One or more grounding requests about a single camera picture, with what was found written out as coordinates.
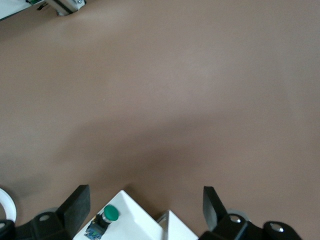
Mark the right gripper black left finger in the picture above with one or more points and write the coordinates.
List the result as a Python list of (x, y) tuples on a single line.
[(75, 205)]

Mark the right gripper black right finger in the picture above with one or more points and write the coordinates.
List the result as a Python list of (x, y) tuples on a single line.
[(212, 207)]

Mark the green push button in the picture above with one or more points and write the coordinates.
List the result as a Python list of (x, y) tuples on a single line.
[(111, 213)]

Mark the white plastic drawer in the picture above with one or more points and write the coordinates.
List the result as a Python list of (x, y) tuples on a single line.
[(140, 230)]

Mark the white drawer cabinet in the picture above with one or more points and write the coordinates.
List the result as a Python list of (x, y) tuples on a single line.
[(180, 230)]

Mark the white edge board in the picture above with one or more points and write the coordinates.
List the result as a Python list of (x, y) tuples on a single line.
[(10, 7)]

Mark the aluminium camera mount post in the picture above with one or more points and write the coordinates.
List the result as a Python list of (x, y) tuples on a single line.
[(67, 7)]

